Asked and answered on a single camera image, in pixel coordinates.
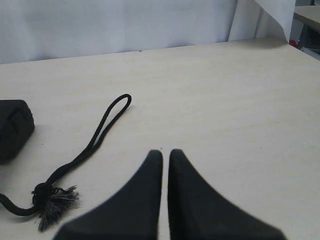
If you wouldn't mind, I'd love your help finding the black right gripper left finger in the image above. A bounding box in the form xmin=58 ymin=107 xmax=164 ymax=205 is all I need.
xmin=54 ymin=150 xmax=163 ymax=240

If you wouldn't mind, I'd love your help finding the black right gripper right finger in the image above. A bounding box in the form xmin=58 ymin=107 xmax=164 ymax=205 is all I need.
xmin=167 ymin=149 xmax=286 ymax=240

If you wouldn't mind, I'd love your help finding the black cord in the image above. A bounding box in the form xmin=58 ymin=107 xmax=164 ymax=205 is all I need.
xmin=0 ymin=93 xmax=133 ymax=232

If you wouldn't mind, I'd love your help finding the black plastic carrying case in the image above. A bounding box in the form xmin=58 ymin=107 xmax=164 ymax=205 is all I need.
xmin=0 ymin=99 xmax=35 ymax=164

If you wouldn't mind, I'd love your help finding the grey side table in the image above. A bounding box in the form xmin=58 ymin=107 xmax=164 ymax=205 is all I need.
xmin=293 ymin=5 xmax=320 ymax=54

